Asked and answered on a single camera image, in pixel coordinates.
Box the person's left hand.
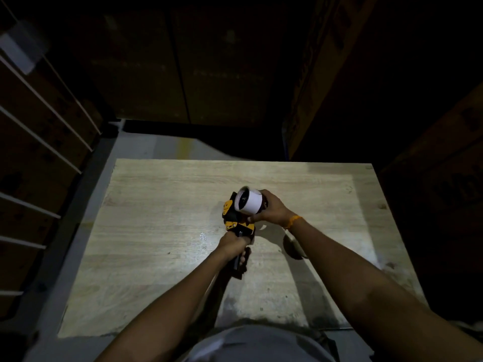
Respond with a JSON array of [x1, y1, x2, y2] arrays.
[[217, 231, 253, 278]]

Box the person's right hand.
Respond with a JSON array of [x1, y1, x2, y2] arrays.
[[247, 189, 297, 229]]

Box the cardboard tape roll core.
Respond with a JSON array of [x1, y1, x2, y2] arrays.
[[233, 186, 264, 217]]

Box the yellow black tape dispenser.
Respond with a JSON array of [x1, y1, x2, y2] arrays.
[[220, 190, 269, 280]]

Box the clear tape roll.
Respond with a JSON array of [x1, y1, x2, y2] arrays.
[[282, 233, 308, 260]]

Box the person's left forearm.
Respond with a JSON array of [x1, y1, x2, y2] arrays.
[[94, 252, 236, 362]]

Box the person's right forearm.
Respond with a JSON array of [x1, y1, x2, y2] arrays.
[[288, 218, 483, 362]]

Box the dark plain cardboard box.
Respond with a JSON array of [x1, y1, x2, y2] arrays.
[[166, 0, 302, 127], [22, 0, 189, 124]]

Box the tall printed cardboard box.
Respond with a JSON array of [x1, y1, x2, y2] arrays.
[[282, 0, 382, 159]]

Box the large printed cardboard box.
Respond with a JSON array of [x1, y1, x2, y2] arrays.
[[379, 80, 483, 268]]

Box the large white paper label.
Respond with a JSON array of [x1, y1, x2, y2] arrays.
[[0, 21, 50, 75]]

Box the cardboard boxes with white straps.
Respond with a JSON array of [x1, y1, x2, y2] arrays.
[[0, 3, 105, 321]]

